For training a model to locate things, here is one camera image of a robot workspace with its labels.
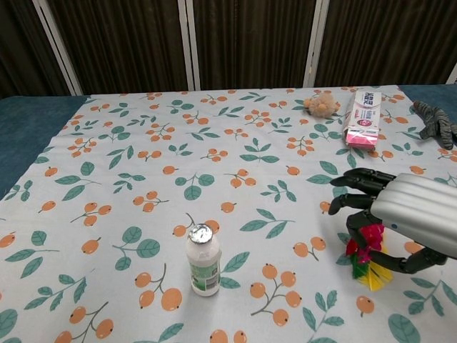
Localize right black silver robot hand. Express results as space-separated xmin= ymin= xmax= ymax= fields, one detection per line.
xmin=328 ymin=167 xmax=457 ymax=275

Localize colourful feather shuttlecock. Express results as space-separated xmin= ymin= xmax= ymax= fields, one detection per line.
xmin=345 ymin=223 xmax=393 ymax=292

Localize orange fruit patterned tablecloth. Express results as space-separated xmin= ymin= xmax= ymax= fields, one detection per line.
xmin=0 ymin=84 xmax=457 ymax=343

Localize small brown plush toy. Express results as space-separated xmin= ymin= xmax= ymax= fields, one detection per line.
xmin=303 ymin=93 xmax=341 ymax=118

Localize small white foil-capped bottle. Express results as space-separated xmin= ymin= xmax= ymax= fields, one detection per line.
xmin=184 ymin=223 xmax=223 ymax=297

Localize dark folding screen white frames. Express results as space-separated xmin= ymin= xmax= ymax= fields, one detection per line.
xmin=0 ymin=0 xmax=457 ymax=97

